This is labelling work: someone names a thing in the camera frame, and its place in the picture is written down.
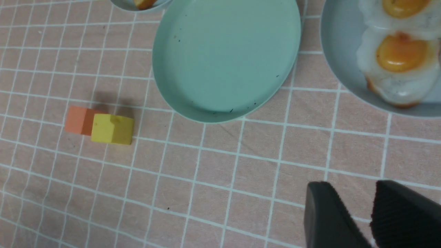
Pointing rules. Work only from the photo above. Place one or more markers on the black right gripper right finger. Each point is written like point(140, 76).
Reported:
point(403, 218)

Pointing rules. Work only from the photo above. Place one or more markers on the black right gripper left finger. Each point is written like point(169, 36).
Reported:
point(327, 222)

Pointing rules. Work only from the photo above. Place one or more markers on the front fried egg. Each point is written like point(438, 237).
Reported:
point(399, 68)

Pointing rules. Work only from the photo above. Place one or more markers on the fried egg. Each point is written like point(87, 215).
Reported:
point(399, 68)
point(421, 19)

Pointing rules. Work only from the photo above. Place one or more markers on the pink checkered tablecloth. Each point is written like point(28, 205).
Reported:
point(179, 183)

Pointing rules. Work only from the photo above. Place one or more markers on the teal green centre plate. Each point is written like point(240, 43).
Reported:
point(215, 61)

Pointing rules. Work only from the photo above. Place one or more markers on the grey blue egg plate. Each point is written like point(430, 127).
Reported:
point(341, 30)

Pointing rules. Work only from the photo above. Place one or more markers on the rear fried egg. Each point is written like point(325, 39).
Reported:
point(421, 19)

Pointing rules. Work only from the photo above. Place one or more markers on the yellow block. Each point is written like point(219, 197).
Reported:
point(112, 129)

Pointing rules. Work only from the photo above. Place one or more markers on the orange block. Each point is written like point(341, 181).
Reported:
point(79, 120)

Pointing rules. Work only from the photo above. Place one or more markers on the light blue bread plate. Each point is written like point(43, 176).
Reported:
point(130, 5)

